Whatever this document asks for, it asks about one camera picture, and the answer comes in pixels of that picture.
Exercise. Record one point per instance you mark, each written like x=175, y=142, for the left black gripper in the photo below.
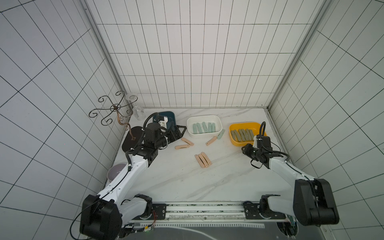
x=173, y=134

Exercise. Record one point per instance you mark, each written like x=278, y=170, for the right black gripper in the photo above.
x=250, y=151

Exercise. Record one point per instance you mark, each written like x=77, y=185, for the mint knife pair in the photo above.
x=195, y=129

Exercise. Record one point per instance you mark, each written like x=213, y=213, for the dark teal storage box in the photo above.
x=171, y=118

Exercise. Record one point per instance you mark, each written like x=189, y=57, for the mint knife vertical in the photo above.
x=199, y=128

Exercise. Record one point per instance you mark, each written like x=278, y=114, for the white storage box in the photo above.
x=205, y=118

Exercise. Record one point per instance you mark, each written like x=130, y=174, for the olive knife pair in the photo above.
x=249, y=134

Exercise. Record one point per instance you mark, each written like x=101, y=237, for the yellow storage box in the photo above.
x=243, y=126

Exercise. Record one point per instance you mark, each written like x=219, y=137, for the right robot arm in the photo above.
x=311, y=202

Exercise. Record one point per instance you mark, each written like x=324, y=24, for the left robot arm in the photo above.
x=104, y=216

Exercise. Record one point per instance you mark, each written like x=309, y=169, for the pink knife lower left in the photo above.
x=182, y=147

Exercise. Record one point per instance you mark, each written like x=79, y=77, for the pink knife upper left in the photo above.
x=187, y=141

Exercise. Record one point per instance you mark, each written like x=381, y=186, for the clear wine glass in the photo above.
x=138, y=110

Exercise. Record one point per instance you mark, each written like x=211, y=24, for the metal scroll glass rack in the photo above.
x=123, y=110

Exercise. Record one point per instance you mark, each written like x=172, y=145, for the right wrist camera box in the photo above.
x=263, y=142

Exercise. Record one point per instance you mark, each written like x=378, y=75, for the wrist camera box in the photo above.
x=163, y=121
x=263, y=142

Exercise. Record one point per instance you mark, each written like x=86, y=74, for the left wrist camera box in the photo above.
x=163, y=121

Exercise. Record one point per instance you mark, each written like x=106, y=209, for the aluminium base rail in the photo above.
x=210, y=213

